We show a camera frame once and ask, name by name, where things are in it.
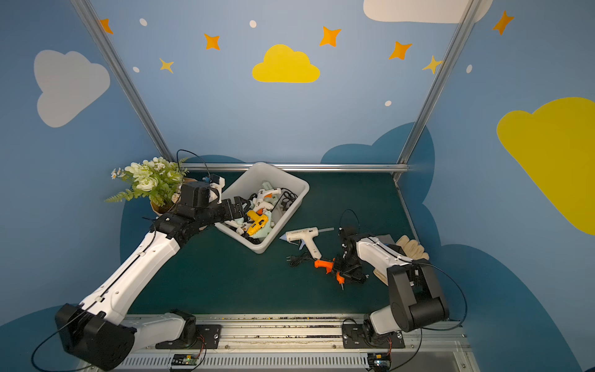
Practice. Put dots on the artificial flower plant in pot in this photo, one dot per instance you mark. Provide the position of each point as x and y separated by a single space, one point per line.
158 179

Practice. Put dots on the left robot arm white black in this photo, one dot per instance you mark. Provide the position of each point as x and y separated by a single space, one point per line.
96 332

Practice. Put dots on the white glue gun red switch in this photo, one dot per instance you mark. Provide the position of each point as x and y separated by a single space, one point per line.
239 226

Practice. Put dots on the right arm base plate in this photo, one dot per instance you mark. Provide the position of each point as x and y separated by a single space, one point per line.
362 336

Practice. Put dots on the aluminium rail frame front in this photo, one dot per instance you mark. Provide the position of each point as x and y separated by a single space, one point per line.
306 342

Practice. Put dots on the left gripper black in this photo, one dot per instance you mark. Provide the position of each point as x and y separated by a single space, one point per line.
233 207

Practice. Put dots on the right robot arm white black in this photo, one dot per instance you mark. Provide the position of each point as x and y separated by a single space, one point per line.
416 298

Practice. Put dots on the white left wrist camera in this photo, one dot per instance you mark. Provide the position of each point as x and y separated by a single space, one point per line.
216 185

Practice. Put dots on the white glue gun orange trigger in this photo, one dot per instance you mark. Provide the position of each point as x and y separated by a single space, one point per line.
267 195

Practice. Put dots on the yellow glue gun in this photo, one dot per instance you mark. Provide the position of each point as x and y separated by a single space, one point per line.
259 221

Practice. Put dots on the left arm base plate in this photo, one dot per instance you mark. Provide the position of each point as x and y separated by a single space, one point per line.
200 337

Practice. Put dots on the white plastic storage box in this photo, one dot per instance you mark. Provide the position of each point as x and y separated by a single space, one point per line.
293 191

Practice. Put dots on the small white orange-trigger glue gun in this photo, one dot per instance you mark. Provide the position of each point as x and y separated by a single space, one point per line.
261 206

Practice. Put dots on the large white Greeler glue gun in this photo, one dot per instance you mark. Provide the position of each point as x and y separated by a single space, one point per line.
306 238

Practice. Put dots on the beige work glove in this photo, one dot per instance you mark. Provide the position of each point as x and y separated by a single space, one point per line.
411 248

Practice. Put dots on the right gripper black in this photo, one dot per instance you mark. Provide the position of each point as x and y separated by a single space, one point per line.
346 268

